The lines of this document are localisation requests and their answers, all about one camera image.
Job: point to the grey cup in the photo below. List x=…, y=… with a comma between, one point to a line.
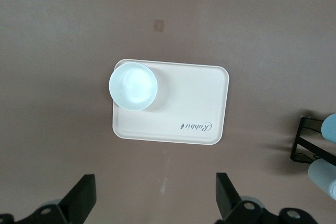
x=321, y=174

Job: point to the white bowl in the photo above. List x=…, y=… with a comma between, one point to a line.
x=134, y=87

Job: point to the light blue cup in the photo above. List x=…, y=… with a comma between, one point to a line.
x=330, y=128

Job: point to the beige rectangular tray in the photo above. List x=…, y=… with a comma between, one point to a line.
x=189, y=98

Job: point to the brown square tape patch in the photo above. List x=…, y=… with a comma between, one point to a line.
x=158, y=25

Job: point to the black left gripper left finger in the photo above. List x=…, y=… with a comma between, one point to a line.
x=84, y=195

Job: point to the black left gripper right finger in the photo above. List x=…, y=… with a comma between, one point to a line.
x=225, y=195

